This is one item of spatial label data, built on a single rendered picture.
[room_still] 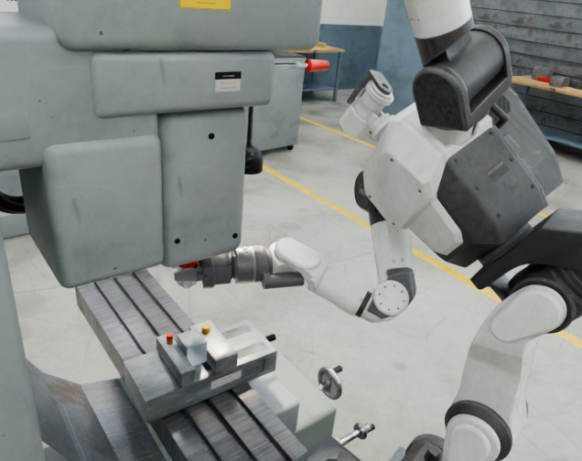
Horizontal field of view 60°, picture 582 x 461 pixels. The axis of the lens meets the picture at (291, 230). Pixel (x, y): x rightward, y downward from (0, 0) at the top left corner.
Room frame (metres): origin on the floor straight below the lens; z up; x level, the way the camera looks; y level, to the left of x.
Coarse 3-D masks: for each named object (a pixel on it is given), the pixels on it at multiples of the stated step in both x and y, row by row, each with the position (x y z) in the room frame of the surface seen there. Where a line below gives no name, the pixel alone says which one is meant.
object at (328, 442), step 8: (320, 440) 0.64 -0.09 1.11; (328, 440) 0.64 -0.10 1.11; (336, 440) 0.64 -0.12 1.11; (312, 448) 0.62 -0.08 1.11; (320, 448) 0.61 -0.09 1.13; (328, 448) 0.61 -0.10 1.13; (336, 448) 0.61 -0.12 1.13; (344, 448) 0.63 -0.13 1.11; (304, 456) 0.60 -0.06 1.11; (312, 456) 0.59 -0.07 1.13; (320, 456) 0.59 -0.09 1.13; (328, 456) 0.60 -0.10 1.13; (336, 456) 0.60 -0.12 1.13; (344, 456) 0.60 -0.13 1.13; (352, 456) 0.60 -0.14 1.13
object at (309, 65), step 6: (306, 60) 1.03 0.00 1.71; (312, 60) 1.02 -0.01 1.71; (318, 60) 1.04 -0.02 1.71; (324, 60) 1.05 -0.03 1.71; (276, 66) 0.97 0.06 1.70; (282, 66) 0.98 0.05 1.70; (288, 66) 0.99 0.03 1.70; (294, 66) 1.00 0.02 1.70; (300, 66) 1.01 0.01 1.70; (306, 66) 1.01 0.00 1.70; (312, 66) 1.02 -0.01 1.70; (318, 66) 1.03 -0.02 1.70; (324, 66) 1.04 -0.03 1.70
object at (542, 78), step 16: (320, 48) 8.77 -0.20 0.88; (336, 48) 8.99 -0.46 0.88; (336, 80) 8.97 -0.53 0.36; (512, 80) 7.39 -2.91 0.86; (528, 80) 7.38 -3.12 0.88; (544, 80) 7.41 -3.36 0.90; (560, 80) 7.04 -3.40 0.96; (576, 80) 7.13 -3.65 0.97; (336, 96) 8.99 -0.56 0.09; (576, 96) 6.70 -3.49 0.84; (544, 128) 7.43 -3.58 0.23; (576, 144) 6.67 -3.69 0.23
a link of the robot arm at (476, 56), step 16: (448, 32) 0.81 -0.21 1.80; (464, 32) 0.81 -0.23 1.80; (480, 32) 0.89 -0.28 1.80; (432, 48) 0.82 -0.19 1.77; (448, 48) 0.84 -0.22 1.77; (464, 48) 0.86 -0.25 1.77; (480, 48) 0.86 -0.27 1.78; (496, 48) 0.87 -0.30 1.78; (448, 64) 0.83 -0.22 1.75; (464, 64) 0.83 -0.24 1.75; (480, 64) 0.84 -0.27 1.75; (496, 64) 0.87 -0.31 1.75; (464, 80) 0.81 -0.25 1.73; (480, 80) 0.84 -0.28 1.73
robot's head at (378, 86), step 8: (368, 72) 1.07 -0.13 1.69; (376, 72) 1.07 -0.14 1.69; (376, 80) 1.04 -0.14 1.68; (384, 80) 1.06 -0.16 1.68; (360, 88) 1.08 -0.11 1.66; (368, 88) 1.04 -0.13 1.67; (376, 88) 1.04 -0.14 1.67; (384, 88) 1.03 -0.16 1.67; (352, 96) 1.08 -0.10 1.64; (360, 96) 1.10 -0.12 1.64; (376, 96) 1.02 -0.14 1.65; (384, 96) 1.02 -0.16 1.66; (392, 96) 1.04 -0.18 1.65
